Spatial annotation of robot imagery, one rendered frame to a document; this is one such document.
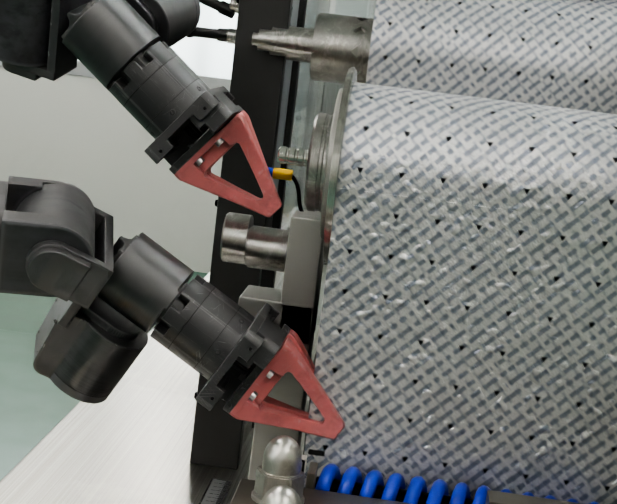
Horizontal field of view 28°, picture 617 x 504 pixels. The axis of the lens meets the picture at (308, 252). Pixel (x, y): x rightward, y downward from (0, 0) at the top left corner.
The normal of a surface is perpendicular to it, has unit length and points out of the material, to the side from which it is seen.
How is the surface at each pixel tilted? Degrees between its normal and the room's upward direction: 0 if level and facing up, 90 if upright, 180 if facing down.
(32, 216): 20
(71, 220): 28
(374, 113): 46
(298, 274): 90
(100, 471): 0
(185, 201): 90
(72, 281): 110
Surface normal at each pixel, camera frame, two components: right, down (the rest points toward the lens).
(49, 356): 0.14, 0.51
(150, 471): 0.12, -0.98
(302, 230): -0.10, 0.15
